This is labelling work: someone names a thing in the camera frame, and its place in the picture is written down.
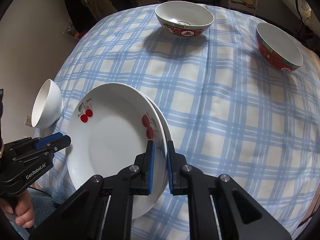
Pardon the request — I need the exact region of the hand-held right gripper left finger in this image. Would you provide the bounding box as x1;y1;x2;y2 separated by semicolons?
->
30;140;155;240

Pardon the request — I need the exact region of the blue plaid tablecloth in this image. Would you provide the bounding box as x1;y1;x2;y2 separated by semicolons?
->
32;4;320;240

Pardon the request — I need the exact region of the red patterned bowl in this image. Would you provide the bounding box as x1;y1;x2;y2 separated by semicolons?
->
154;1;214;39
255;22;303;73

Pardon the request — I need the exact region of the person's left hand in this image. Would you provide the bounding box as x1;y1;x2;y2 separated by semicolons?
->
0;192;35;228

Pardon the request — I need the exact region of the white cherry print plate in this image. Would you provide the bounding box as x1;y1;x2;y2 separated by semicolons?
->
65;82;167;220
140;91;173;198

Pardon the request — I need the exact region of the plain white bowl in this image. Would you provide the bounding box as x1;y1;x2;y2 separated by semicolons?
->
30;79;63;130

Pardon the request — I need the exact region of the black cable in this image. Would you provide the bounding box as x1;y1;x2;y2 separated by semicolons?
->
27;186;58;208

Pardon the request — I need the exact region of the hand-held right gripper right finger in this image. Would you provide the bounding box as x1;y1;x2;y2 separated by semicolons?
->
167;140;293;240

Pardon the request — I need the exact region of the light blue fuzzy cloth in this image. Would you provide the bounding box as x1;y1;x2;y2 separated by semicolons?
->
11;187;75;240

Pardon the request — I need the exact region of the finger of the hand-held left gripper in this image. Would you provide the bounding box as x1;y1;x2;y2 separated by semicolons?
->
49;134;72;153
36;132;64;148

